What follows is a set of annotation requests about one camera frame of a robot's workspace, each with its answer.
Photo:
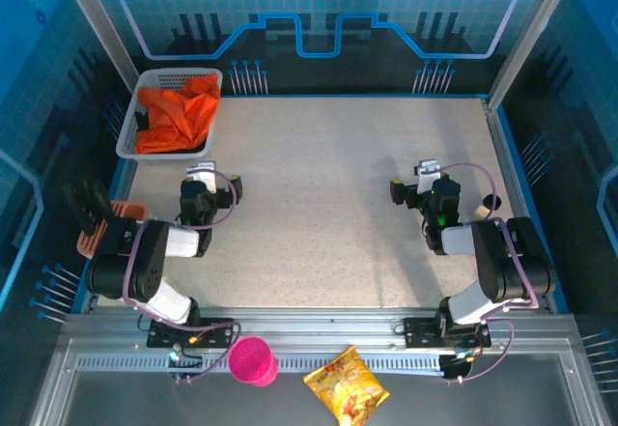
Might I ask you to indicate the orange t-shirt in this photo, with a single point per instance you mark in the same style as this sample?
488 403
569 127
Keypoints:
178 117

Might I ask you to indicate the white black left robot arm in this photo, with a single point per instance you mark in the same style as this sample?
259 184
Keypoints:
149 262

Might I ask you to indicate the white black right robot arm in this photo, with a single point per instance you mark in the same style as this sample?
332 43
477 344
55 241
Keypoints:
497 262

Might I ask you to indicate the small beige black-capped bottle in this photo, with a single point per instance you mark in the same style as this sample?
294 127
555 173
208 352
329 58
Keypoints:
487 206

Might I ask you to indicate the orange beige desk organizer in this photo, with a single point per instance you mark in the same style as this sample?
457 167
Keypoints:
128 209

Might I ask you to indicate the black remote control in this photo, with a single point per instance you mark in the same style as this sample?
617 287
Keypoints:
88 201
103 199
75 204

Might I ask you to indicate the white plastic basket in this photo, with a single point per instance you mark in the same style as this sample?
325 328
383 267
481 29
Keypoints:
126 141

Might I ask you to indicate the black t-shirt blue print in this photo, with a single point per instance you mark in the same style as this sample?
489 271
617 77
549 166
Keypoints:
141 122

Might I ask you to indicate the pink plastic cup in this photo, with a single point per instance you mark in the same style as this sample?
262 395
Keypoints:
252 360

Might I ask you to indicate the yellow chips bag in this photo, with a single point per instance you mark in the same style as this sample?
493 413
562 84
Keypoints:
345 385

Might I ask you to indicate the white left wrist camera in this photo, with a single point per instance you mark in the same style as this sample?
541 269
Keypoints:
204 176

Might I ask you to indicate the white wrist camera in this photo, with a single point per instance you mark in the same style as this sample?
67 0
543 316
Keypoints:
204 176
427 175

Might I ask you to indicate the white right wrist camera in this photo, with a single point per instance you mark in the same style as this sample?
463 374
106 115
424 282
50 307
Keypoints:
427 175

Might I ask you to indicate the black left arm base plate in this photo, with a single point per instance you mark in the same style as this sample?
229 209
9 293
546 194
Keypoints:
217 329

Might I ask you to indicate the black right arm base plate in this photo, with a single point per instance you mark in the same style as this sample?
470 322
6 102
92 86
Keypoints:
417 332

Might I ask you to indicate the aluminium front frame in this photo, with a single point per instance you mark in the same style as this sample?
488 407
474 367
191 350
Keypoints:
314 324

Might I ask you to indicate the aluminium frame post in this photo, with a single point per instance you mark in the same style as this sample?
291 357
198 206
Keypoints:
96 20
528 25

